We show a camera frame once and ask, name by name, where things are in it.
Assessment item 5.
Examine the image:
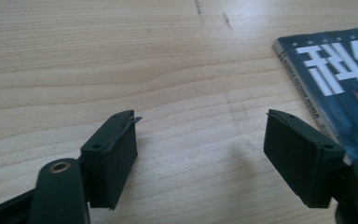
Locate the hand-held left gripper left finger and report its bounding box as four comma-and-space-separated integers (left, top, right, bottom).
80, 109, 143, 211

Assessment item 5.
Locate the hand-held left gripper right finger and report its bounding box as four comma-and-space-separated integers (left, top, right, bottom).
263, 108, 347, 209

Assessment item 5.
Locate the dark blue magazine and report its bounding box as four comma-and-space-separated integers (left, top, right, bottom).
272, 26, 358, 166

